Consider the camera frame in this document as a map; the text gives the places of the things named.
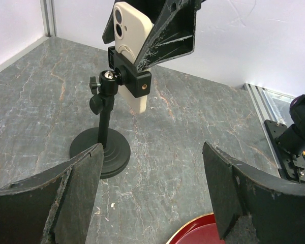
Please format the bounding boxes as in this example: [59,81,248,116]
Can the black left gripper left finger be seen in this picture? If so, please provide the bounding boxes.
[0,144,103,243]

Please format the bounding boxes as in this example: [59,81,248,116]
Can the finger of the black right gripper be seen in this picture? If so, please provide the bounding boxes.
[102,1,117,44]
[134,1,201,72]

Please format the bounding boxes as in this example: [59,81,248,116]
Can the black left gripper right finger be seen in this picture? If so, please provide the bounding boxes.
[202,142,305,243]

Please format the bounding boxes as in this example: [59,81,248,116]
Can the cream cased smartphone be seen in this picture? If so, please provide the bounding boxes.
[113,2,154,114]

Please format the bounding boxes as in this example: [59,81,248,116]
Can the black phone stand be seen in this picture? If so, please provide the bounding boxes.
[69,46,152,179]

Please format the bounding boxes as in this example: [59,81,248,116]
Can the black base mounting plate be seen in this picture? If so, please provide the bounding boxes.
[264,119,305,184]

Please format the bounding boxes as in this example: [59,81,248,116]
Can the round red tray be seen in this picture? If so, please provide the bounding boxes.
[166,212,225,244]

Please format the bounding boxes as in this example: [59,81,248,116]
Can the aluminium frame rail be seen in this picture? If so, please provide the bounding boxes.
[242,83,294,168]

